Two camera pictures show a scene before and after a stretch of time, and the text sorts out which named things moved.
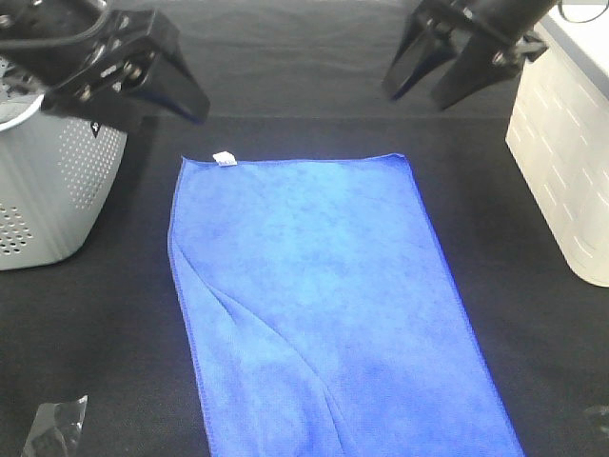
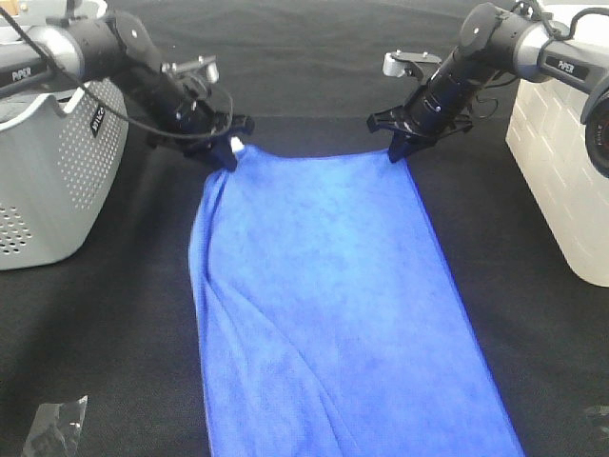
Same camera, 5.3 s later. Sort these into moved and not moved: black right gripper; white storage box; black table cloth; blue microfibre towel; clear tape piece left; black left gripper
Moved: black right gripper; black left gripper
Not moved: clear tape piece left; blue microfibre towel; black table cloth; white storage box
